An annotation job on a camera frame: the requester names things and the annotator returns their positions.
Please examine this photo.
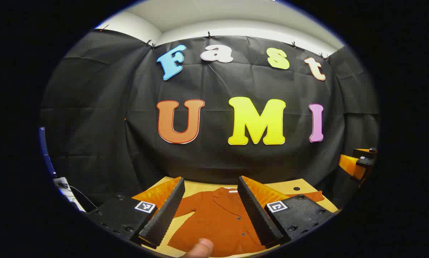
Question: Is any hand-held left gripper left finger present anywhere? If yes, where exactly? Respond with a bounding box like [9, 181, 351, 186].
[87, 177, 185, 249]

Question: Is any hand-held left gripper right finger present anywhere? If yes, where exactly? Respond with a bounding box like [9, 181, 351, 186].
[237, 176, 335, 249]

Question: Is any orange jacket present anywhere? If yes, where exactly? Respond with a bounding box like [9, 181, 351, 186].
[167, 186, 324, 258]

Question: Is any white power strip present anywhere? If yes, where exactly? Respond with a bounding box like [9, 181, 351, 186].
[53, 177, 88, 212]

